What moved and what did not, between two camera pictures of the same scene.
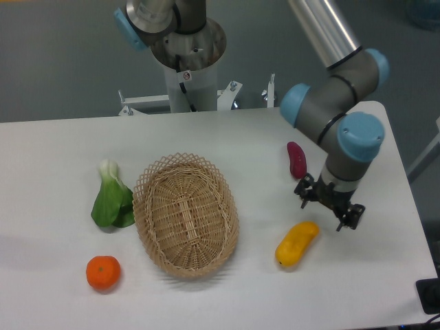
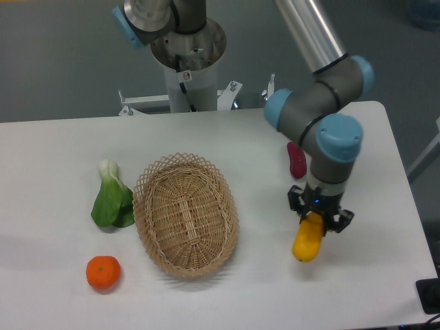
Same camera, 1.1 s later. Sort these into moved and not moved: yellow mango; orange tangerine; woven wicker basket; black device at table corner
Moved: yellow mango
Not moved: orange tangerine; woven wicker basket; black device at table corner
